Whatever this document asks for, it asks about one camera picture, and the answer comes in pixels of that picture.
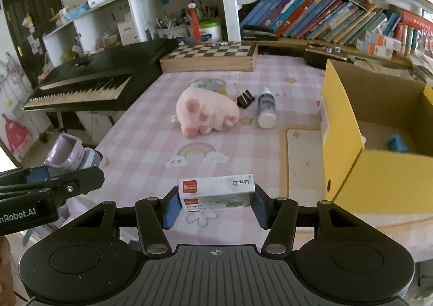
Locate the pink plush toy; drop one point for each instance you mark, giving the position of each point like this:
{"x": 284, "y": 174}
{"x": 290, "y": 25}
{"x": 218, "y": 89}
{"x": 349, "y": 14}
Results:
{"x": 206, "y": 109}

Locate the pink checked cloth desktop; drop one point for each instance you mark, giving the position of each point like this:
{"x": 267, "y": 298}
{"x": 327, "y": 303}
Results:
{"x": 152, "y": 143}

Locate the pen holder with pens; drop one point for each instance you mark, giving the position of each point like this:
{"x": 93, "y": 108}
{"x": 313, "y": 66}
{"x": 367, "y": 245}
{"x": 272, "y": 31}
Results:
{"x": 172, "y": 30}

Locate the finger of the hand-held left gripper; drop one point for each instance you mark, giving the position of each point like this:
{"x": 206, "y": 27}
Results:
{"x": 37, "y": 175}
{"x": 77, "y": 180}

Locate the white canister with green lid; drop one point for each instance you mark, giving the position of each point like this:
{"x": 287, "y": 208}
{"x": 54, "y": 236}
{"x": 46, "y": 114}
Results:
{"x": 209, "y": 31}

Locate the row of leaning books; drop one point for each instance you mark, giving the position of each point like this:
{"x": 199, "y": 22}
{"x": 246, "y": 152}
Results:
{"x": 304, "y": 15}

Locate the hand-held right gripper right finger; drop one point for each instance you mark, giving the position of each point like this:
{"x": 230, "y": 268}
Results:
{"x": 259, "y": 211}

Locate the black electronic keyboard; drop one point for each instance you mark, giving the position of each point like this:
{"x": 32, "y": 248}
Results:
{"x": 101, "y": 69}

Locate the orange white small box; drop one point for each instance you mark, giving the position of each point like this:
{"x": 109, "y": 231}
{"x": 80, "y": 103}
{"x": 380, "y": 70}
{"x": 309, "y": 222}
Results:
{"x": 387, "y": 40}
{"x": 375, "y": 50}

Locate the cartoon wall sticker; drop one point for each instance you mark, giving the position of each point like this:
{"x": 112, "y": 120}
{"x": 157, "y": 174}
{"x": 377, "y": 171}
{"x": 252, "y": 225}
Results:
{"x": 15, "y": 130}

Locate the blue tissue pack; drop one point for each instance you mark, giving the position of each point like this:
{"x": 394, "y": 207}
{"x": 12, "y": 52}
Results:
{"x": 77, "y": 12}

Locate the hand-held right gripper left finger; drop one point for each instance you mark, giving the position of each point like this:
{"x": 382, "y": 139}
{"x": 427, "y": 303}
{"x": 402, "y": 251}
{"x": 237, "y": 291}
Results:
{"x": 172, "y": 211}

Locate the black binder clip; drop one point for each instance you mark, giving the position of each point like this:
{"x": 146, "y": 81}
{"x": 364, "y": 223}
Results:
{"x": 244, "y": 99}

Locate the white box with red label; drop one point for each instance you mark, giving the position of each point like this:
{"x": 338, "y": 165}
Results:
{"x": 128, "y": 33}

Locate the person's left forearm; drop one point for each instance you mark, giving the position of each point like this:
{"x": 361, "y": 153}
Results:
{"x": 5, "y": 268}

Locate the black keyboard stand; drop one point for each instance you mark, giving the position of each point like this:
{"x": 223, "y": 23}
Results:
{"x": 59, "y": 119}

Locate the blue clay lump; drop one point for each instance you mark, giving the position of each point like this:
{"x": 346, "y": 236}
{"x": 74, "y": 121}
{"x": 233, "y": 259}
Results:
{"x": 397, "y": 143}

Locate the yellow cardboard box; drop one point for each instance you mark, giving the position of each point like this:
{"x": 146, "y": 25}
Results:
{"x": 389, "y": 184}

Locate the grey toy truck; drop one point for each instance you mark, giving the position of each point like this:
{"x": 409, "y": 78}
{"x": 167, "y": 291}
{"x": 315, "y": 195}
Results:
{"x": 64, "y": 153}

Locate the red hanging tube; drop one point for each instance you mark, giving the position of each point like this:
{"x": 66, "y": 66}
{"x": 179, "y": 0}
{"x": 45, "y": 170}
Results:
{"x": 194, "y": 23}

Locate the wooden chessboard box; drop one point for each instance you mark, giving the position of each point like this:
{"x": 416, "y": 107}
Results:
{"x": 209, "y": 60}

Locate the glitter glue bottle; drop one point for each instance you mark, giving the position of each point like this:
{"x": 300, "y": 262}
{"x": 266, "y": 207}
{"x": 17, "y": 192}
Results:
{"x": 266, "y": 109}

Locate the dark drawer box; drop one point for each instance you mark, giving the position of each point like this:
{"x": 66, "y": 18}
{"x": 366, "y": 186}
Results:
{"x": 318, "y": 59}

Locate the dark door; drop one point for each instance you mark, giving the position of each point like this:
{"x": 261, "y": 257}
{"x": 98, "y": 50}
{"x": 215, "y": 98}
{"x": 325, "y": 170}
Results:
{"x": 23, "y": 4}

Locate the yellow tape roll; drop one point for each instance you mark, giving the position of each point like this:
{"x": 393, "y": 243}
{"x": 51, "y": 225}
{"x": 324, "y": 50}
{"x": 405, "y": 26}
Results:
{"x": 216, "y": 87}

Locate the white red staple box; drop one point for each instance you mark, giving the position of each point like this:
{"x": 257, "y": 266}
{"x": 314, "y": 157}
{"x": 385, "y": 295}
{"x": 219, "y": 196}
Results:
{"x": 216, "y": 187}

